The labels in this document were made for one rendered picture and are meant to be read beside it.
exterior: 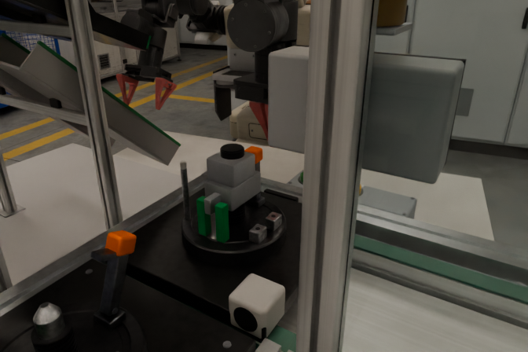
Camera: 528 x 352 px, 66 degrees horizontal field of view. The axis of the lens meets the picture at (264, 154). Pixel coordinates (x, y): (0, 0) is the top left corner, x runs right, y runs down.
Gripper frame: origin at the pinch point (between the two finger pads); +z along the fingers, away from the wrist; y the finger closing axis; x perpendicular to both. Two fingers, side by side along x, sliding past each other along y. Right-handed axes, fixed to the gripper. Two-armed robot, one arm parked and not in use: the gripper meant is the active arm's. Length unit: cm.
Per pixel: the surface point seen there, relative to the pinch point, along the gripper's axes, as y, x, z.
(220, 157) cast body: -0.5, -12.5, -1.8
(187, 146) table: -45, 30, 21
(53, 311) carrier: 0.8, -36.4, 2.2
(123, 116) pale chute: -21.1, -9.3, -2.7
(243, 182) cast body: 2.4, -11.7, 1.3
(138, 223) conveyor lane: -14.5, -14.6, 11.3
